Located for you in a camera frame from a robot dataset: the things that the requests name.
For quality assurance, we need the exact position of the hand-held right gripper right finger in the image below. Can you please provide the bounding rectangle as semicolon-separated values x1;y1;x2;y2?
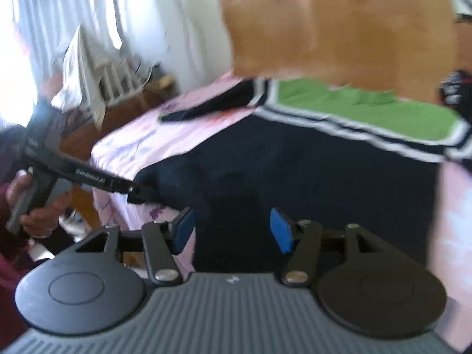
269;207;392;287

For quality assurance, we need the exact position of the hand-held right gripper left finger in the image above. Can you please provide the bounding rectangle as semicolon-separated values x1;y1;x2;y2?
76;207;196;287

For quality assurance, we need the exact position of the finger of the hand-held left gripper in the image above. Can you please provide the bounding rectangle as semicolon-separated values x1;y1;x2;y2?
126;181;157;204

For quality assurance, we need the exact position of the navy and green striped sweater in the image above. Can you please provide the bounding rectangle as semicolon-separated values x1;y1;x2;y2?
132;77;472;277

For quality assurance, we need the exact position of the person's left hand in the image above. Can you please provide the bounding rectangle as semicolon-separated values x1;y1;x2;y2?
6;171;72;238

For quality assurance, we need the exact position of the pink deer print bedsheet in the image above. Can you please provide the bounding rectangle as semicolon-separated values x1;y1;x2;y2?
90;72;472;353

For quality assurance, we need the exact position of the dotted grey cloth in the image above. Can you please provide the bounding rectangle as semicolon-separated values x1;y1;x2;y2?
51;24;157;131

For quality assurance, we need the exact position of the brown wooden nightstand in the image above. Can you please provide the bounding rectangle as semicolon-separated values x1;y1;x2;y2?
59;85;174;222

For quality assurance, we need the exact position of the white router with antennas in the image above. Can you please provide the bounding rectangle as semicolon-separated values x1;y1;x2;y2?
98;59;139;102

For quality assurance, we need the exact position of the white curtain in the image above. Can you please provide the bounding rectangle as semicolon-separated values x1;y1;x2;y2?
9;0;124;96

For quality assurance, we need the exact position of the person's maroon clothing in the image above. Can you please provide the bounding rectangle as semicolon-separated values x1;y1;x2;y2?
0;182;41;351

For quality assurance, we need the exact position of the wood grain panel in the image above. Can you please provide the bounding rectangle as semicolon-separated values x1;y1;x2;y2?
212;0;460;113

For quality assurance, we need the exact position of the dark patterned cloth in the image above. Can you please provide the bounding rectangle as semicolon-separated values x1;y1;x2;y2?
437;69;472;113

